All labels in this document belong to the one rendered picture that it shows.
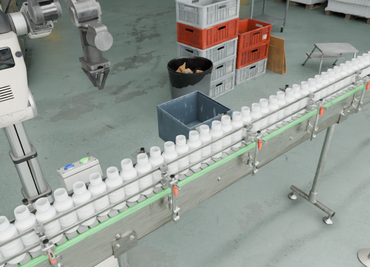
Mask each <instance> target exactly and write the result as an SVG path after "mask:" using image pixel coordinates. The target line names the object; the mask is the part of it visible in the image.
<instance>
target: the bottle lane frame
mask: <svg viewBox="0 0 370 267"><path fill-rule="evenodd" d="M363 86H364V84H362V85H360V86H358V87H357V88H354V89H353V90H351V91H349V92H347V93H345V94H343V95H341V96H340V97H338V98H336V99H334V100H332V101H330V102H328V103H326V104H324V105H323V106H325V107H327V108H328V110H326V109H324V110H323V113H322V115H319V118H318V123H317V128H318V130H317V131H316V134H318V133H320V132H321V131H323V130H325V129H326V128H328V127H330V126H332V125H333V124H335V123H336V122H338V121H339V118H340V114H341V112H342V110H344V109H346V108H347V107H350V112H349V115H350V114H351V113H353V112H355V109H356V108H355V107H353V106H352V101H353V100H354V98H353V97H354V95H355V93H356V100H359V99H360V96H361V92H362V89H363ZM362 101H363V104H362V105H361V107H363V106H365V105H366V104H368V103H370V86H369V88H368V90H366V91H365V93H364V96H363V100H362ZM316 113H317V109H315V110H314V111H311V112H310V113H307V114H306V115H304V116H302V117H300V118H298V119H296V120H295V121H294V120H293V122H291V123H288V124H287V125H284V126H283V127H281V128H279V129H278V130H276V131H273V132H272V133H270V134H269V133H268V135H266V136H263V137H262V139H263V140H265V141H266V142H267V143H266V144H264V143H262V148H261V149H258V157H257V161H258V162H259V165H258V168H257V169H259V168H261V167H263V166H264V165H266V164H268V163H269V162H271V161H272V160H274V159H276V158H277V157H279V156H281V155H283V154H284V153H286V152H288V151H289V150H291V149H293V148H294V147H296V146H298V145H300V144H301V143H303V142H304V141H306V140H308V139H309V138H310V137H309V136H310V135H311V134H309V133H308V132H307V131H306V129H307V126H308V125H309V124H308V120H309V119H310V118H311V122H310V125H312V126H313V125H314V120H315V116H316ZM251 150H252V156H251V157H252V159H254V150H255V142H252V143H251V144H249V145H246V146H245V147H243V148H242V149H241V148H240V150H238V151H236V152H235V151H233V152H234V153H233V154H231V155H227V157H225V158H223V159H222V158H221V157H220V158H221V160H219V161H217V162H215V161H214V164H212V165H207V167H206V168H204V169H201V168H200V169H201V170H200V171H198V172H197V173H194V172H193V175H191V176H189V177H187V176H186V178H185V179H183V180H181V181H180V180H178V186H179V187H181V188H182V189H181V191H179V190H178V194H177V196H176V206H177V207H179V212H178V213H179V216H180V215H182V214H184V213H185V212H187V211H188V210H190V209H192V208H194V207H195V206H197V205H199V204H200V203H202V202H204V201H205V200H207V199H209V198H211V197H212V196H214V195H215V194H217V193H219V192H220V191H222V190H224V189H225V188H227V187H229V186H230V185H232V184H234V183H236V182H237V181H239V180H240V179H242V178H244V177H245V176H247V175H249V174H251V170H252V168H251V167H250V166H249V164H248V159H250V157H248V155H249V151H251ZM170 194H171V189H170V188H169V187H168V188H166V189H163V188H162V191H161V192H159V193H157V194H156V193H155V192H154V195H153V196H152V197H150V198H147V197H146V196H145V198H146V199H145V200H144V201H142V202H140V203H139V202H137V201H136V202H137V204H136V205H135V206H133V207H131V208H130V207H129V206H127V207H128V209H127V210H125V211H123V212H120V211H118V214H117V215H116V216H114V217H110V216H108V218H109V219H108V220H106V221H104V222H102V223H101V222H100V221H98V222H99V224H98V225H97V226H95V227H93V228H90V227H89V226H88V230H87V231H85V232H83V233H82V234H80V233H79V232H77V234H78V235H77V236H76V237H74V238H72V239H68V238H67V237H66V240H67V241H66V242H64V243H63V244H61V245H59V246H58V245H56V244H55V249H56V251H55V252H54V255H55V257H57V256H60V258H61V262H60V265H61V264H63V267H95V266H96V265H98V264H100V263H101V262H103V261H104V260H106V259H108V258H109V257H111V256H113V255H114V253H113V249H112V245H113V243H114V241H115V240H117V239H119V238H120V237H122V236H124V235H125V234H127V233H128V232H130V231H134V232H136V235H137V241H138V240H140V239H142V238H143V237H145V236H147V235H148V234H150V233H152V232H153V231H155V230H157V229H158V228H160V227H162V226H163V225H165V224H167V223H168V222H170V221H172V218H171V217H172V212H171V209H169V203H171V202H170V201H169V200H168V196H169V195H170ZM18 267H52V265H51V263H50V260H49V258H48V255H47V256H44V254H42V255H40V256H38V257H36V258H33V257H32V256H31V260H30V261H29V262H27V263H25V264H23V265H20V263H18Z"/></svg>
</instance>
